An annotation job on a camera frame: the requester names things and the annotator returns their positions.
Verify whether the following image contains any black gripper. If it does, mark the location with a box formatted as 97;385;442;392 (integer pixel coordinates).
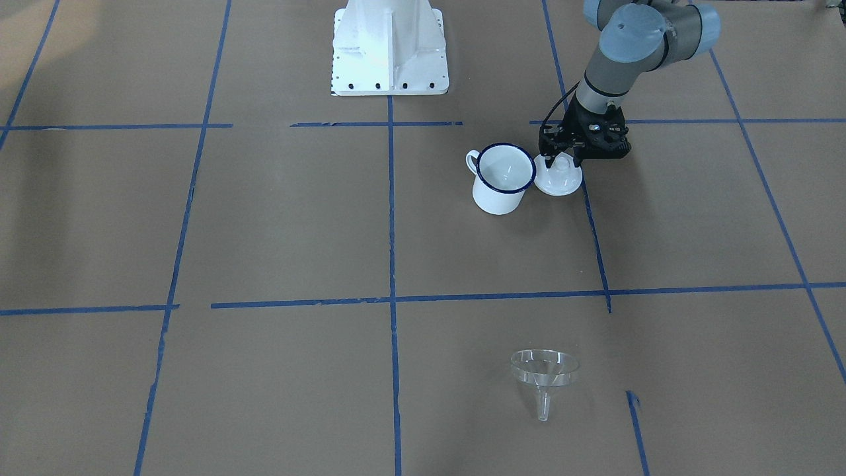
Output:
539;99;632;169

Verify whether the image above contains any white ceramic lid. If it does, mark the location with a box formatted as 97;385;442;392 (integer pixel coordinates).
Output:
533;153;584;196

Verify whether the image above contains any clear glass funnel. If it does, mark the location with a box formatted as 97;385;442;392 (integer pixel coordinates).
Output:
510;349;581;422

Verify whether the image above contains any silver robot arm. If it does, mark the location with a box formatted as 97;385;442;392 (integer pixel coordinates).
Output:
539;1;722;169

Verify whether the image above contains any white enamel mug blue rim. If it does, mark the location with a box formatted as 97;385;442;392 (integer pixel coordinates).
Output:
465;142;537;215

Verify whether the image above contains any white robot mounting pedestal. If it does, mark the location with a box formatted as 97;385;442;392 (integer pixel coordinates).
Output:
330;1;449;97

